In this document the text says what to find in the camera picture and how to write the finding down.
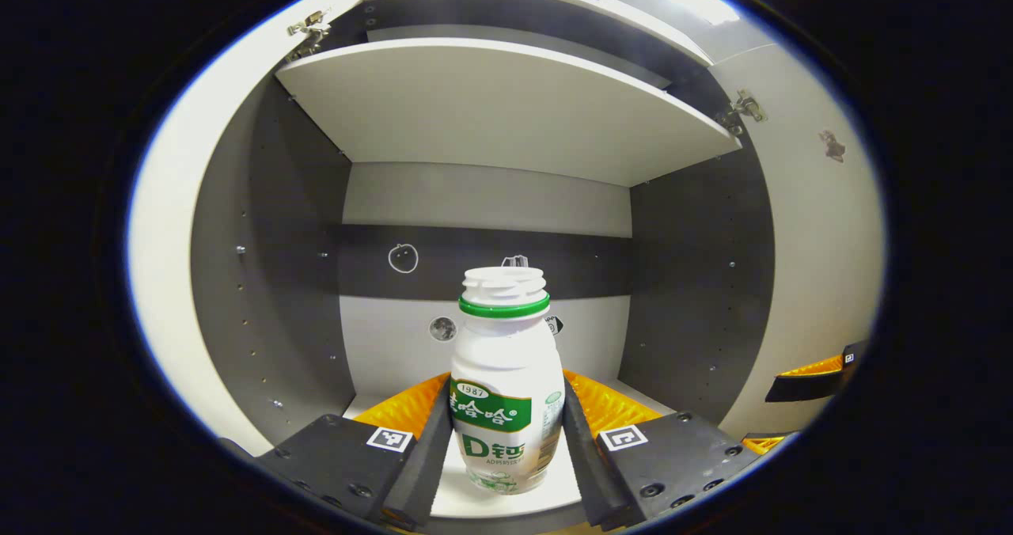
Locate white and grey cabinet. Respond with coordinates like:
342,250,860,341
190,0,778,535

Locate white cabinet shelf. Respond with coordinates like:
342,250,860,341
274,37,744,188

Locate metal door hinge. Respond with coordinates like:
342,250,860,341
286,9,332,63
715,89,768,137

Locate white bottle with green label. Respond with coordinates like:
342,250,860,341
449,266,567,495

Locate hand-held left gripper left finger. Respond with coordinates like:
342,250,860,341
253,373,454,530

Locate white cabinet door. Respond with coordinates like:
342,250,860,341
707,43,888,442
127,0,370,458

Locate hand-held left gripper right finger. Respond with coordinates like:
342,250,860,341
560,369,764,530

